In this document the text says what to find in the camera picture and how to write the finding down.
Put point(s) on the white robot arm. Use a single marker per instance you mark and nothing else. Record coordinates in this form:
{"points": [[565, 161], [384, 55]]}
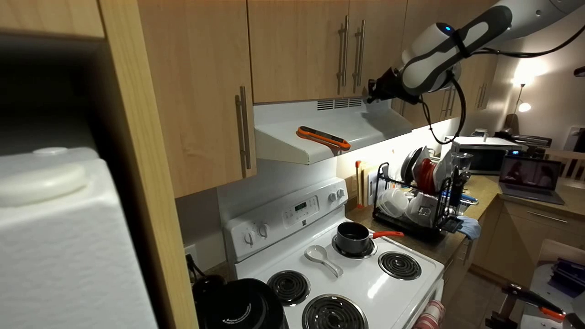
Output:
{"points": [[457, 51]]}

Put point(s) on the white stove knob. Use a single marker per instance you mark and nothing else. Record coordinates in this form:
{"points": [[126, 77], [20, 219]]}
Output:
{"points": [[249, 238], [340, 194], [331, 196], [262, 230]]}

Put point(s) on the red bowl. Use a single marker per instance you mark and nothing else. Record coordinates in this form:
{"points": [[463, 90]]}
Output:
{"points": [[424, 176]]}

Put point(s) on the white plate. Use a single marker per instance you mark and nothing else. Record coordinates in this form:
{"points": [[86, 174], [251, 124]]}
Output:
{"points": [[445, 166]]}

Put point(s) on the red white striped towel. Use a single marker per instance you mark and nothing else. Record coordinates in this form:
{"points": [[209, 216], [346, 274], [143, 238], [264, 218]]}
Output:
{"points": [[430, 316]]}

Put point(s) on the open laptop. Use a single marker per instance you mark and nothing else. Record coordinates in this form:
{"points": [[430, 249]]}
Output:
{"points": [[530, 174]]}

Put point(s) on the large black coil burner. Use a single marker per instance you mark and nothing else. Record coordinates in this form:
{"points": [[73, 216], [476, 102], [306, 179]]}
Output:
{"points": [[353, 254], [333, 313]]}

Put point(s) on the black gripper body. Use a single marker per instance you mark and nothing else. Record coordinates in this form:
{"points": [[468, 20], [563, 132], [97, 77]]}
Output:
{"points": [[401, 86]]}

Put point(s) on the dark blue box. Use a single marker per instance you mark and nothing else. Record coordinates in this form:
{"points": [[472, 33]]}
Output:
{"points": [[569, 276]]}

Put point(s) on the white round lid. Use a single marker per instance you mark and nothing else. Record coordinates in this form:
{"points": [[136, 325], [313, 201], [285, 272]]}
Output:
{"points": [[37, 183]]}

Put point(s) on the single-door wooden wall cabinet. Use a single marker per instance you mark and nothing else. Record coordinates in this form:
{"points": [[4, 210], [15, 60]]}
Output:
{"points": [[194, 91]]}

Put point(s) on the small black coil burner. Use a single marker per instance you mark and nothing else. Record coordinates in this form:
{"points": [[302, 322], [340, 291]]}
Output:
{"points": [[399, 265], [287, 287]]}

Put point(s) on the tall wooden side panel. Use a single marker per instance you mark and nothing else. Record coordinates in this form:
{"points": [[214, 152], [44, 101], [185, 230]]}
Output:
{"points": [[156, 256]]}

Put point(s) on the deep wooden cabinet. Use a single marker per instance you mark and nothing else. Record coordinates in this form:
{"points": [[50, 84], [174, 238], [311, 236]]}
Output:
{"points": [[48, 15]]}

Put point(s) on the black kettle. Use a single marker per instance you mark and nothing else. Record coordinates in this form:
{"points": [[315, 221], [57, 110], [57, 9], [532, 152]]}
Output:
{"points": [[238, 307]]}

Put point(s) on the white side table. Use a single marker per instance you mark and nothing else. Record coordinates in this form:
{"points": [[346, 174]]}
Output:
{"points": [[549, 252]]}

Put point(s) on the black orange stand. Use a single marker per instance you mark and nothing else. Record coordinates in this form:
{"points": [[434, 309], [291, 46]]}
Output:
{"points": [[530, 298]]}

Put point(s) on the white microwave oven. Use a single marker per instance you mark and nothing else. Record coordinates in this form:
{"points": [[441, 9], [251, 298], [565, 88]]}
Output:
{"points": [[487, 159]]}

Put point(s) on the white fridge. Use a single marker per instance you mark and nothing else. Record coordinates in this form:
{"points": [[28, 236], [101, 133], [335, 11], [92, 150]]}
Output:
{"points": [[61, 261]]}

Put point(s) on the white plastic container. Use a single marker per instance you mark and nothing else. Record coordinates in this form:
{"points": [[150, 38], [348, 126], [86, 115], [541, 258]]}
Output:
{"points": [[402, 203]]}

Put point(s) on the orange black hand tool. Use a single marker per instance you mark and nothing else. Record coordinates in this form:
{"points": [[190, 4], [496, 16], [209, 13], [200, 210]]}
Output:
{"points": [[322, 139]]}

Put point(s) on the white spoon rest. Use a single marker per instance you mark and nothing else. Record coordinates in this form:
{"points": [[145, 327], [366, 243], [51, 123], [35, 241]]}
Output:
{"points": [[315, 252]]}

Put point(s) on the wooden board orange grip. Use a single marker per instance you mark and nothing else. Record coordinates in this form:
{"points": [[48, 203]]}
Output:
{"points": [[357, 183]]}

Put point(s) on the lit floor lamp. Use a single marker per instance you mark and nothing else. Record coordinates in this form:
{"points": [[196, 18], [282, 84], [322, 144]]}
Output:
{"points": [[525, 106]]}

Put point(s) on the white electric stove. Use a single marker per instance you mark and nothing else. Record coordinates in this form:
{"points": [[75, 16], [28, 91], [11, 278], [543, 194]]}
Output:
{"points": [[366, 282]]}

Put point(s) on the dark frying pan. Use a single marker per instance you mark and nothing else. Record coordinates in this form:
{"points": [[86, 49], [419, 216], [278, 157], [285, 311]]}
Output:
{"points": [[412, 165]]}

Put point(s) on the white range hood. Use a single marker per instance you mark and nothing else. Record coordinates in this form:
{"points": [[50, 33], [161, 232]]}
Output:
{"points": [[280, 146]]}

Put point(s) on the blue cloth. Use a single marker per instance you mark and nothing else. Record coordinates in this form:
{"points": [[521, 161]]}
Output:
{"points": [[468, 229]]}

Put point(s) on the wooden peninsula base cabinet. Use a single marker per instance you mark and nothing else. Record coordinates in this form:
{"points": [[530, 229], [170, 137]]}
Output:
{"points": [[518, 243]]}

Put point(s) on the wooden drawer base cabinet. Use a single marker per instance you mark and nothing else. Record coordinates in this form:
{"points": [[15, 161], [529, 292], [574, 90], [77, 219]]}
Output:
{"points": [[457, 274]]}

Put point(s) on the short two-door wooden cabinet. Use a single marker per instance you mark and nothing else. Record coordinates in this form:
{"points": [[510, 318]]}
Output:
{"points": [[293, 48]]}

